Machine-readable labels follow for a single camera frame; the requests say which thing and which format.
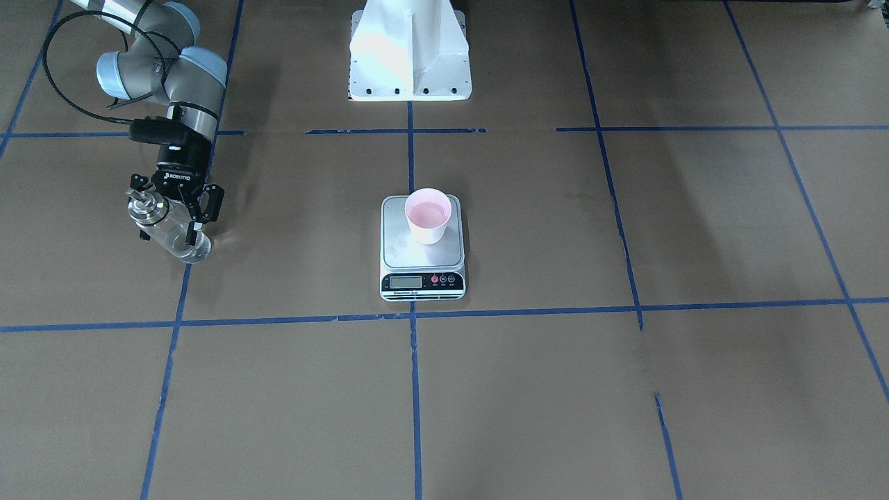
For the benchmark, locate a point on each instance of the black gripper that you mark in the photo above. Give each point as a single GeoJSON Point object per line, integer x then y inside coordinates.
{"type": "Point", "coordinates": [182, 169]}

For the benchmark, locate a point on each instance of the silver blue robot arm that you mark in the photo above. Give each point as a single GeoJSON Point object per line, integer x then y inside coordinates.
{"type": "Point", "coordinates": [164, 65]}

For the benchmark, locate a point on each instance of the silver digital kitchen scale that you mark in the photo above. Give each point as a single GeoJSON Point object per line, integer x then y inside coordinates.
{"type": "Point", "coordinates": [412, 271]}

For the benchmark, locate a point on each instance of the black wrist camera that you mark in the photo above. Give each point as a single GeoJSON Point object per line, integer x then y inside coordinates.
{"type": "Point", "coordinates": [159, 131]}

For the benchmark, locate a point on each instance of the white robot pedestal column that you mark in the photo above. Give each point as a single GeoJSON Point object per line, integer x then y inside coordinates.
{"type": "Point", "coordinates": [409, 51]}

